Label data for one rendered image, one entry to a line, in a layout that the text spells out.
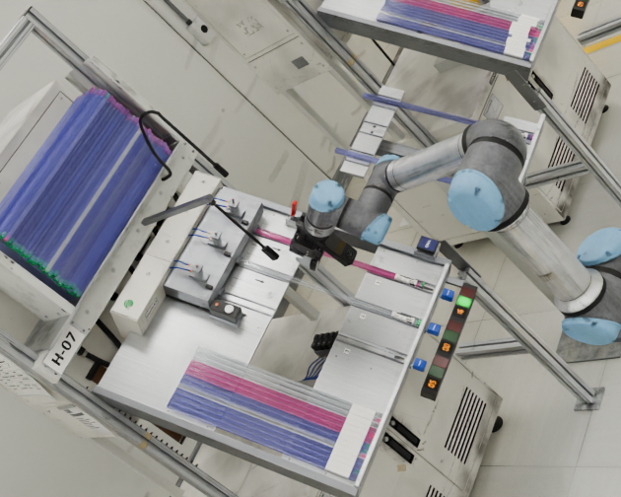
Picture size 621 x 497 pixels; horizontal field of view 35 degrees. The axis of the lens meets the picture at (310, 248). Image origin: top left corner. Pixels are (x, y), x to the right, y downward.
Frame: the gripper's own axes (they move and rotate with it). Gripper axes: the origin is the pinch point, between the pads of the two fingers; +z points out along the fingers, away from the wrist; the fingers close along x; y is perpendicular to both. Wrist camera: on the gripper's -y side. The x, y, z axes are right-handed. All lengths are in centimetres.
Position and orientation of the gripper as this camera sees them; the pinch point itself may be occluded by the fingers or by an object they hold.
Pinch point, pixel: (315, 267)
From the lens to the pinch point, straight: 249.7
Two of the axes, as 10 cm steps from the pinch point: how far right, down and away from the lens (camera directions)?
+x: -3.9, 7.8, -4.9
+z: -1.3, 4.8, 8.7
